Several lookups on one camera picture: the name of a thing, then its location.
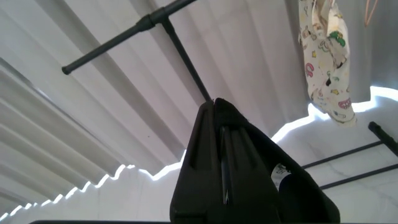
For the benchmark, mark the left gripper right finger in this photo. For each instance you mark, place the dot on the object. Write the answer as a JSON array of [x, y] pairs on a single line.
[[248, 193]]

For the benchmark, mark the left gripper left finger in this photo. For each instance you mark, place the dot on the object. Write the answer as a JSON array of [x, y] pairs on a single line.
[[196, 186]]

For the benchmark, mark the black garment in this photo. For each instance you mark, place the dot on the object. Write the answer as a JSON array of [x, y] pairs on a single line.
[[301, 202]]

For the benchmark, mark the cream printed garment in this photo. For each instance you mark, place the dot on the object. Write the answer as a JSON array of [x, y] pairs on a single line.
[[326, 62]]

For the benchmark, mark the pink clothes hanger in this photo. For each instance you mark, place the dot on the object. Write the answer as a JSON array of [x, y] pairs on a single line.
[[368, 17]]

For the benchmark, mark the black clothes rack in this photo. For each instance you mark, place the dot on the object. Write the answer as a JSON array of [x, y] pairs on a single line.
[[109, 46]]

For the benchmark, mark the white curtain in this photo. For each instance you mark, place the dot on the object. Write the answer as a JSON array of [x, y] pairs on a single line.
[[124, 109]]

